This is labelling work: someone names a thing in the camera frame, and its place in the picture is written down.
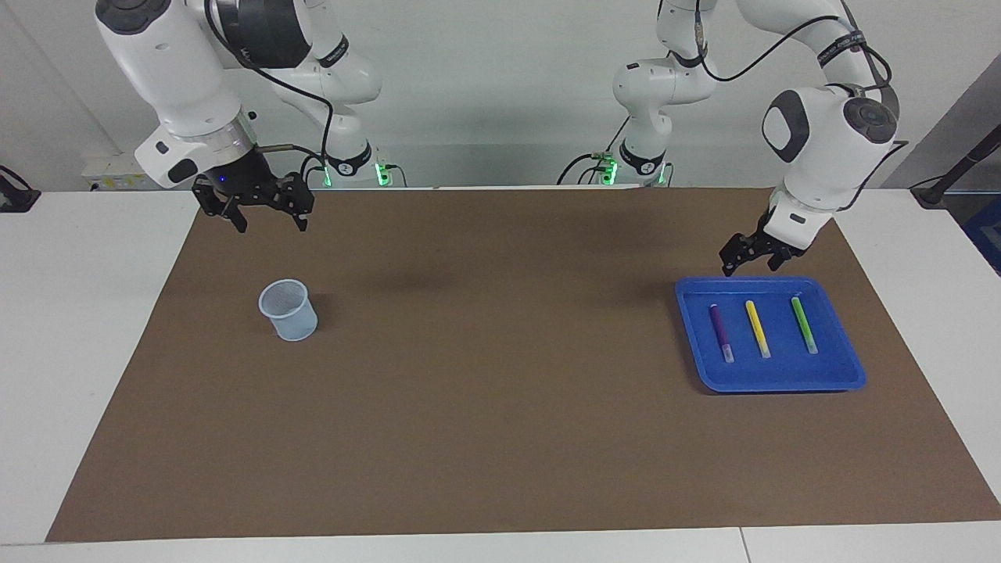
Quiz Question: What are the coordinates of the black stand pole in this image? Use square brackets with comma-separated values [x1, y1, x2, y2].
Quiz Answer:
[911, 125, 1001, 208]

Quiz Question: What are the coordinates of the white wall socket box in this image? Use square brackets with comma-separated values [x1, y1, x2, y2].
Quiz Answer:
[82, 152, 169, 191]

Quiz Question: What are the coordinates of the translucent plastic cup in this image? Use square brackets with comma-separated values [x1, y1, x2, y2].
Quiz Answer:
[259, 279, 319, 342]

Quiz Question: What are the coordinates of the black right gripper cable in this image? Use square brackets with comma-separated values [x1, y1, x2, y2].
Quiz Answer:
[205, 0, 337, 188]

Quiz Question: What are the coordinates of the blue box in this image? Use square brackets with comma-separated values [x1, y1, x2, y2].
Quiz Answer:
[963, 195, 1001, 274]

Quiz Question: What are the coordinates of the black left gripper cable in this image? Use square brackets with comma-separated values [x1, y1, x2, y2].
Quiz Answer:
[692, 0, 912, 212]

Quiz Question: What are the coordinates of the blue plastic tray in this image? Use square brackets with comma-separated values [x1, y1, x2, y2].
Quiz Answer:
[675, 276, 867, 393]

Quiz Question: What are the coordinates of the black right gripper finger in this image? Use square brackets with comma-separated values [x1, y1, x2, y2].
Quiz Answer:
[193, 184, 249, 234]
[270, 176, 315, 231]

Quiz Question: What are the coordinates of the brown table mat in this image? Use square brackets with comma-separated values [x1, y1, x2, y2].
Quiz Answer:
[45, 186, 1001, 543]

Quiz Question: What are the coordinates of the purple pen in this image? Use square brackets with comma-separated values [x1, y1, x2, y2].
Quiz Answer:
[709, 304, 735, 363]

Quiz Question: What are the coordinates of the black base cable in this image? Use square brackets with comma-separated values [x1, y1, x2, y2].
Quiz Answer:
[557, 116, 630, 186]

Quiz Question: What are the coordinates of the yellow pen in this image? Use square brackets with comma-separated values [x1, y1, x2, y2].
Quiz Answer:
[744, 300, 772, 359]

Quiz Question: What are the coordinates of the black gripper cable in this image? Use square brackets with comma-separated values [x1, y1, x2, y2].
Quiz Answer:
[205, 0, 337, 188]
[692, 0, 912, 212]

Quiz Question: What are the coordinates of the green pen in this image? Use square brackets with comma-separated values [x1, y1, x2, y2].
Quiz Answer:
[791, 296, 819, 355]

